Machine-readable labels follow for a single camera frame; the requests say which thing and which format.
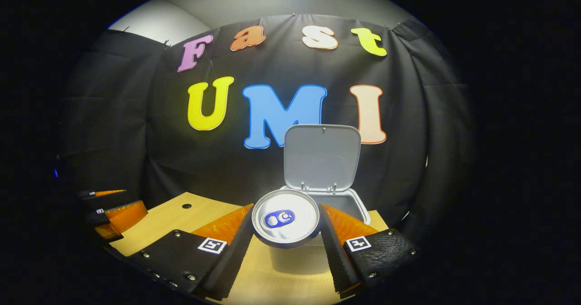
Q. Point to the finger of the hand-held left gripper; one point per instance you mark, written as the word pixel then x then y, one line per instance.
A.
pixel 102 197
pixel 97 217

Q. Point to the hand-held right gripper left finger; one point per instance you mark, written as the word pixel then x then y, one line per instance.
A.
pixel 227 264

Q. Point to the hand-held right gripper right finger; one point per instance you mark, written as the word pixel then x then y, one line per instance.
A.
pixel 333 259

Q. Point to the silver pop can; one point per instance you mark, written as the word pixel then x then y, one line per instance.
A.
pixel 290 218

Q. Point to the white desktop garbage bin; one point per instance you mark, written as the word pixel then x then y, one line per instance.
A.
pixel 322 159

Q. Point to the wooden desktop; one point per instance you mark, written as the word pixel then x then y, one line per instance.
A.
pixel 159 223

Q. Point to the black backdrop cloth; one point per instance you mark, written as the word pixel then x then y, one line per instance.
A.
pixel 113 114

